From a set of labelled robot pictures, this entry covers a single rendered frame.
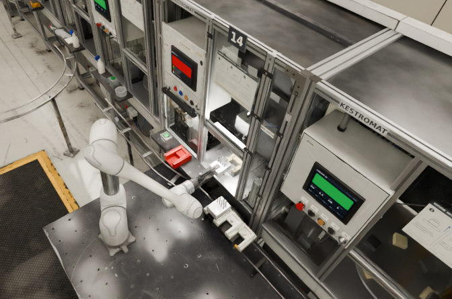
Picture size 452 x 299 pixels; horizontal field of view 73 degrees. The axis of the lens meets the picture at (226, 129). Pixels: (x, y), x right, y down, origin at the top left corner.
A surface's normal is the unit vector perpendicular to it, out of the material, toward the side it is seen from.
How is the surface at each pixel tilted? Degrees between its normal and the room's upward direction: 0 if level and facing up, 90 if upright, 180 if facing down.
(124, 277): 0
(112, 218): 6
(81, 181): 0
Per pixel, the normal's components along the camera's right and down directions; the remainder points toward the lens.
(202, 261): 0.11, -0.71
